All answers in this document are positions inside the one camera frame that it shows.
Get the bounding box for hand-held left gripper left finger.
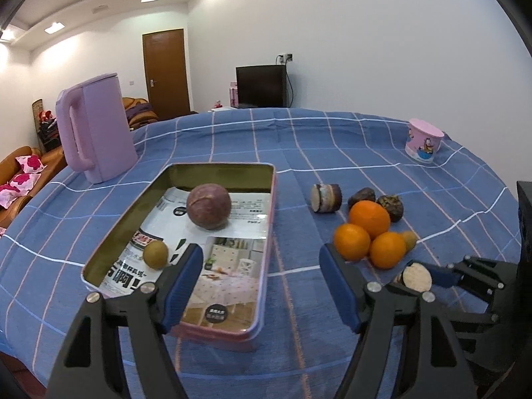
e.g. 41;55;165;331
44;243;204;399

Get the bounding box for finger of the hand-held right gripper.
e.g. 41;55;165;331
409;256;520;300
441;289;503;330

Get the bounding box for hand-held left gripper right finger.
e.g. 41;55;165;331
318;243;478;399

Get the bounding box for orange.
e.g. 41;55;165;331
348;200;391;239
333;223;371;262
369;231;407;269

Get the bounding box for dark brown water chestnut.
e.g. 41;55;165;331
376;195;404;222
347;188;377;208

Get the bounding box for pink metal tin box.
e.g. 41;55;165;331
81;162;276;341

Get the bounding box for green kiwi fruit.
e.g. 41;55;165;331
142;240;170;269

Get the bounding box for printed paper liner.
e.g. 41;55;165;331
100;187;271;327

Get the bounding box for purple passion fruit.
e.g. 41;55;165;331
186;184;232;230

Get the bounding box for blue checked tablecloth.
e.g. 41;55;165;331
0;108;525;399

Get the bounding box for pink cartoon cup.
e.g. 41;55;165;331
405;118;445;165

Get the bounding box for lilac electric kettle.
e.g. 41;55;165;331
55;72;139;184

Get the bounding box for brown leather armchair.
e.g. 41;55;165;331
121;97;161;130

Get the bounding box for purple blanket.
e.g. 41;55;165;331
127;103;158;124

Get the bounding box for brown leather sofa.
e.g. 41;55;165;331
0;145;67;229

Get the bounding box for floral pink cushion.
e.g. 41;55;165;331
16;155;44;174
0;172;41;208

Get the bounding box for brown wooden door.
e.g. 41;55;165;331
142;29;191;120

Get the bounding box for black television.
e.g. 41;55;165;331
235;65;289;109

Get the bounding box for black power cable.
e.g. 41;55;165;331
284;60;294;108

